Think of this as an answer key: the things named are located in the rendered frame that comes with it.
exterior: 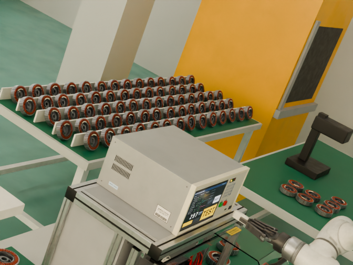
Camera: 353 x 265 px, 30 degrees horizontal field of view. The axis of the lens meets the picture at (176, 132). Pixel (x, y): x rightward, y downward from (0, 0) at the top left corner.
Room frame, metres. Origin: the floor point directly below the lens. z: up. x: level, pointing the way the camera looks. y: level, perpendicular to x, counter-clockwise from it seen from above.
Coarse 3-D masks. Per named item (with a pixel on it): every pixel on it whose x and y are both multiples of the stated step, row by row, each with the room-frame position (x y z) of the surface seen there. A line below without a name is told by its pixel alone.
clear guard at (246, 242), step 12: (228, 228) 2.44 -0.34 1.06; (240, 228) 2.48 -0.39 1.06; (228, 240) 2.33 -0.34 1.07; (240, 240) 2.37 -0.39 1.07; (252, 240) 2.41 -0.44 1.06; (264, 240) 2.45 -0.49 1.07; (252, 252) 2.31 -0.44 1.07; (264, 252) 2.35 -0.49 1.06; (276, 252) 2.41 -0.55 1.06; (264, 264) 2.29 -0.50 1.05
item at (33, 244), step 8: (32, 232) 2.39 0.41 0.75; (40, 232) 2.41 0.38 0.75; (48, 232) 2.44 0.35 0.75; (8, 240) 2.27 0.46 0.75; (16, 240) 2.29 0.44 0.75; (24, 240) 2.31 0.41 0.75; (32, 240) 2.33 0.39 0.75; (40, 240) 2.36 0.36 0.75; (48, 240) 2.38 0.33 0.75; (0, 248) 2.20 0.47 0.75; (16, 248) 2.24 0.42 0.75; (24, 248) 2.26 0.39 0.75; (32, 248) 2.28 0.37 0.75; (40, 248) 2.30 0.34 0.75; (24, 256) 2.21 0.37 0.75; (32, 256) 2.23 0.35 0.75; (40, 256) 2.25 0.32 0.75; (40, 264) 2.19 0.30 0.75
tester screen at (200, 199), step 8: (224, 184) 2.32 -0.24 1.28; (200, 192) 2.15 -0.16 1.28; (208, 192) 2.21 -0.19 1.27; (216, 192) 2.28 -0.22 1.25; (192, 200) 2.12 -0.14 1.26; (200, 200) 2.18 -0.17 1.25; (192, 208) 2.14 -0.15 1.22; (200, 208) 2.20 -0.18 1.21; (200, 216) 2.23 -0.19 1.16; (192, 224) 2.19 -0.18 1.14
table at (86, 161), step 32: (32, 96) 3.79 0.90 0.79; (64, 96) 3.85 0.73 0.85; (96, 96) 4.16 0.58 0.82; (128, 96) 4.45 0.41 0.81; (160, 96) 4.85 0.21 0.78; (192, 96) 5.00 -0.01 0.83; (32, 128) 3.45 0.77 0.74; (64, 128) 3.42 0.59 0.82; (96, 128) 3.67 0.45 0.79; (128, 128) 3.73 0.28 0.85; (192, 128) 4.41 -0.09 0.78; (224, 128) 4.78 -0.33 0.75; (256, 128) 5.23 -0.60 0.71; (32, 160) 4.19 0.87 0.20; (64, 160) 4.46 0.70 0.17; (96, 160) 3.33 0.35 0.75; (32, 224) 3.41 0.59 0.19
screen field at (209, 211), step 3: (216, 204) 2.33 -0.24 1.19; (210, 207) 2.28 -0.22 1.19; (213, 207) 2.31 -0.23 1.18; (204, 210) 2.25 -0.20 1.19; (207, 210) 2.27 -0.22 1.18; (210, 210) 2.29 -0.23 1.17; (213, 210) 2.32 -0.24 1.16; (204, 213) 2.26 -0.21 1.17; (207, 213) 2.28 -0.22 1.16; (210, 213) 2.31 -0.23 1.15; (201, 216) 2.24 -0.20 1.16; (204, 216) 2.27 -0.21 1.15; (207, 216) 2.29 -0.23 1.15; (201, 219) 2.25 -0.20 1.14
